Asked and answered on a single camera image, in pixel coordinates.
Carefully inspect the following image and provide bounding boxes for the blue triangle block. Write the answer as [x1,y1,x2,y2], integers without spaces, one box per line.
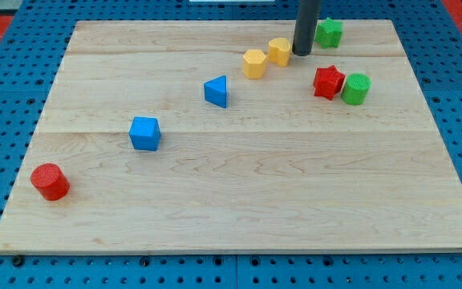
[204,75,228,108]

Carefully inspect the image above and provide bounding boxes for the red star block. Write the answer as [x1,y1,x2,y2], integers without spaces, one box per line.
[313,65,346,100]

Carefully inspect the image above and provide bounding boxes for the green star block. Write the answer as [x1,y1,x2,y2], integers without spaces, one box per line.
[314,18,342,48]

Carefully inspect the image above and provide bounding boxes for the light wooden board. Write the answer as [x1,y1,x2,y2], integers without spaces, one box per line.
[0,20,462,255]

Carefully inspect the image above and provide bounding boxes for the blue cube block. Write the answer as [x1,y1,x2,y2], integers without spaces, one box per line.
[128,116,161,151]

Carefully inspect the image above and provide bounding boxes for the yellow hexagon block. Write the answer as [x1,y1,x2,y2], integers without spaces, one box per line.
[242,49,266,79]

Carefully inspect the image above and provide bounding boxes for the yellow heart block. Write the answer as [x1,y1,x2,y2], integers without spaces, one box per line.
[267,38,291,67]

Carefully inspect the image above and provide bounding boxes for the green cylinder block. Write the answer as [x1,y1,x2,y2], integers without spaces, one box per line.
[342,73,371,105]

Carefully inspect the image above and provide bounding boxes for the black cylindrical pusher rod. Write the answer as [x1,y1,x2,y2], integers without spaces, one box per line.
[292,0,322,56]

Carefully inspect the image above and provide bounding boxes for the red cylinder block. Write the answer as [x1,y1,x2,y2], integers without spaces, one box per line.
[30,163,70,201]

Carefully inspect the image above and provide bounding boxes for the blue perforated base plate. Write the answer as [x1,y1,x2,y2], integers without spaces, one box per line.
[0,0,462,288]

